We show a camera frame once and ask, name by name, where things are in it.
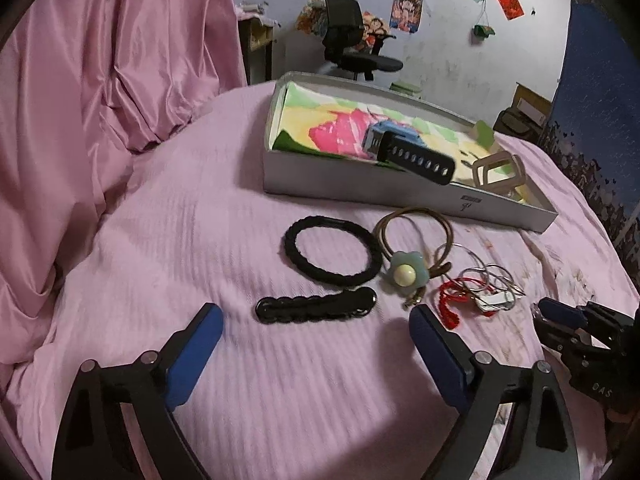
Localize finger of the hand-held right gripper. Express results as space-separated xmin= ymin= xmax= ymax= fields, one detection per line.
xmin=539 ymin=297 xmax=589 ymax=329
xmin=532 ymin=313 xmax=576 ymax=356

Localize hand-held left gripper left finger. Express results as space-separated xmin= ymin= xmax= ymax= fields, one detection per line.
xmin=51 ymin=302 xmax=225 ymax=480

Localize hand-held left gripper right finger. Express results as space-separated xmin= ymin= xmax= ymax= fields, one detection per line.
xmin=408 ymin=304 xmax=581 ymax=480

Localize red string bracelet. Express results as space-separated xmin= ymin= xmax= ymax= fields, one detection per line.
xmin=437 ymin=280 xmax=501 ymax=332

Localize silver bangle bracelets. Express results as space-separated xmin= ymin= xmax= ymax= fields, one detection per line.
xmin=432 ymin=242 xmax=527 ymax=314

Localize brown flower hair tie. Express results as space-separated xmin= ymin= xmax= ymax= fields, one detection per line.
xmin=372 ymin=206 xmax=455 ymax=311

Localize black wavy hair clip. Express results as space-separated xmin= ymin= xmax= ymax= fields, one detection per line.
xmin=255 ymin=286 xmax=377 ymax=322

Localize black braided hair tie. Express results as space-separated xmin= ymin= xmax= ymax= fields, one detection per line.
xmin=283 ymin=214 xmax=383 ymax=288

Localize white cardboard box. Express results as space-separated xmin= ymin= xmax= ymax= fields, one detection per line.
xmin=262 ymin=71 xmax=559 ymax=233

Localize pink bed sheet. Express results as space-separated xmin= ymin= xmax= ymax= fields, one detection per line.
xmin=0 ymin=80 xmax=640 ymax=480

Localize beige hair claw clip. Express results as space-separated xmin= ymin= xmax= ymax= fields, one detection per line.
xmin=471 ymin=151 xmax=527 ymax=194

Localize dark bag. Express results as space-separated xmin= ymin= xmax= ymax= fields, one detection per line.
xmin=492 ymin=107 xmax=539 ymax=144

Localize blue printed curtain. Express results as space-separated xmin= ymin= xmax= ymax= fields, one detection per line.
xmin=537 ymin=0 xmax=640 ymax=291

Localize brown cardboard box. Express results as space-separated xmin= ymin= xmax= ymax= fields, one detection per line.
xmin=512 ymin=84 xmax=553 ymax=126

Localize colourful paper box lining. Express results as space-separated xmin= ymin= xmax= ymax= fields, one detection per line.
xmin=270 ymin=82 xmax=531 ymax=206

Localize pink satin curtain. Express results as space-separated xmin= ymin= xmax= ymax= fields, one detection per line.
xmin=0 ymin=0 xmax=249 ymax=366

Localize wooden desk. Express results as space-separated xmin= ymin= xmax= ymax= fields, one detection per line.
xmin=236 ymin=2 xmax=279 ymax=87

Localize black office chair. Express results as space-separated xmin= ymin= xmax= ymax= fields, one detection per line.
xmin=321 ymin=0 xmax=404 ymax=81

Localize cartoon faces wall poster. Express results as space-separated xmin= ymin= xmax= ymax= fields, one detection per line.
xmin=360 ymin=11 xmax=391 ymax=51

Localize anime wall poster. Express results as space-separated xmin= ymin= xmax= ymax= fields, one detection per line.
xmin=389 ymin=0 xmax=424 ymax=33

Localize colourful floral wall poster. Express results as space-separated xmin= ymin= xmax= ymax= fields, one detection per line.
xmin=296 ymin=0 xmax=331 ymax=36

